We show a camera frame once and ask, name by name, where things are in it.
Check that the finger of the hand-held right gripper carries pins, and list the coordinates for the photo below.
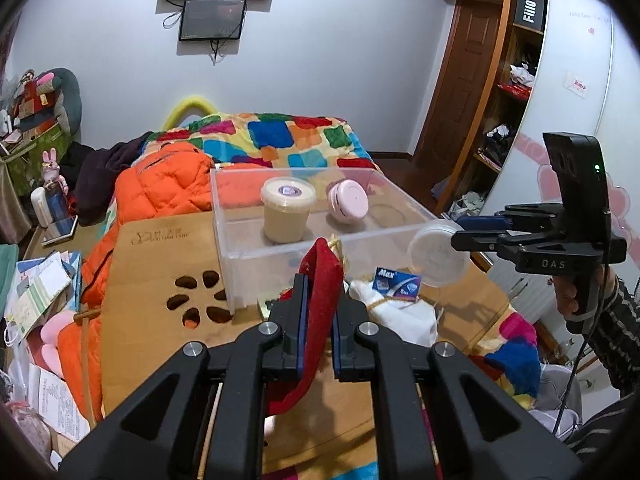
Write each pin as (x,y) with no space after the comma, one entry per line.
(480,241)
(480,222)

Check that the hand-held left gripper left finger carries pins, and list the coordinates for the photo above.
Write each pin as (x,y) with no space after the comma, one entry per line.
(301,320)

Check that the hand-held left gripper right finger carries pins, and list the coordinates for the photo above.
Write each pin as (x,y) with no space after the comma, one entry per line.
(336,345)

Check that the cream mahjong tile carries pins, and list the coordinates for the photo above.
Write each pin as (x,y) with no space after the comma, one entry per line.
(264,308)

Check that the red cloth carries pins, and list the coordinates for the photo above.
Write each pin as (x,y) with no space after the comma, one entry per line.
(322,280)

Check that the clear plastic storage box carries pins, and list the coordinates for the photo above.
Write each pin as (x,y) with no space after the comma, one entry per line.
(240,245)

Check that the person's right forearm striped sleeve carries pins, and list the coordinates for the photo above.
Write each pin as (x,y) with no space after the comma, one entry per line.
(622,320)

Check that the person's right hand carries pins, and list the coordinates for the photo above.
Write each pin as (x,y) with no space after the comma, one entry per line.
(562,297)

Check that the tan straw bundle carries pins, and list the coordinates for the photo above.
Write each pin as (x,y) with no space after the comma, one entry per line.
(335,247)

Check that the blue packet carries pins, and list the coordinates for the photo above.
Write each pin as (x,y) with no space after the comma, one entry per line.
(396,285)

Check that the wooden wardrobe shelves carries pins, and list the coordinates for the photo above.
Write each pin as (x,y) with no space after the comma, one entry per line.
(510,110)

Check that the beige plastic tub with lid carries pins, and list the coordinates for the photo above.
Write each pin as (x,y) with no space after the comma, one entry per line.
(286,215)

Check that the white sliding wardrobe door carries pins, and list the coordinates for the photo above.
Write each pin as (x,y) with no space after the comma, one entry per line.
(575,70)

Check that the pink round case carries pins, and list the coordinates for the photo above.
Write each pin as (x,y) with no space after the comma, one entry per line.
(347,200)

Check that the wooden door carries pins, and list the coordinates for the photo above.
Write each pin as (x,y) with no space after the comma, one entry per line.
(465,85)

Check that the wooden desk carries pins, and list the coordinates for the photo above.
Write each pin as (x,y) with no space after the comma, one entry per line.
(142,285)

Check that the grey clothing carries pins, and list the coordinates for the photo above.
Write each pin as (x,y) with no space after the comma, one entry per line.
(552,395)

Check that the black box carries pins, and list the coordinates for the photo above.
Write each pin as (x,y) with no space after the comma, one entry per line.
(530,10)

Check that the colourful patchwork blanket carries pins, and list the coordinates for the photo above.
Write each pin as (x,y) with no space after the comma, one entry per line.
(280,135)

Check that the orange quilted jacket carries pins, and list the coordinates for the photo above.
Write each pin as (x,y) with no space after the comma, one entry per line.
(160,180)

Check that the person's striped sweater torso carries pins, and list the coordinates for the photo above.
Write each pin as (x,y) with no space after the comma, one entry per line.
(607,430)

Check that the yellow foam arch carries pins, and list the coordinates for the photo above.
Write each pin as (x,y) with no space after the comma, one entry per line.
(190,100)

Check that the dark purple cloth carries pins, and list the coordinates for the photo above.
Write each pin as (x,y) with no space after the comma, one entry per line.
(105,170)

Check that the pink slipper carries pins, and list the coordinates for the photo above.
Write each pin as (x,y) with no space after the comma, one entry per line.
(50,340)

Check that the tablet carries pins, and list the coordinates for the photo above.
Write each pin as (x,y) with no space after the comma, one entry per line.
(61,229)

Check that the pile of papers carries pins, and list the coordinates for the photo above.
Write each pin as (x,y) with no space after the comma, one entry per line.
(40,290)

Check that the white bottle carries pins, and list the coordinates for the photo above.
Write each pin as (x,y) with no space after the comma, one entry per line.
(41,207)

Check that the pink rabbit toy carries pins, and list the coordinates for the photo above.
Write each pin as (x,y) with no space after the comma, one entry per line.
(51,172)

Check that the grey cushion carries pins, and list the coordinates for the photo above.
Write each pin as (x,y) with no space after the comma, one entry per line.
(70,100)

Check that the patchwork fabric bag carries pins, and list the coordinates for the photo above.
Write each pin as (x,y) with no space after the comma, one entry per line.
(35,100)

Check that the small wall monitor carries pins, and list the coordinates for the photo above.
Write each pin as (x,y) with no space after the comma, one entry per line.
(212,20)

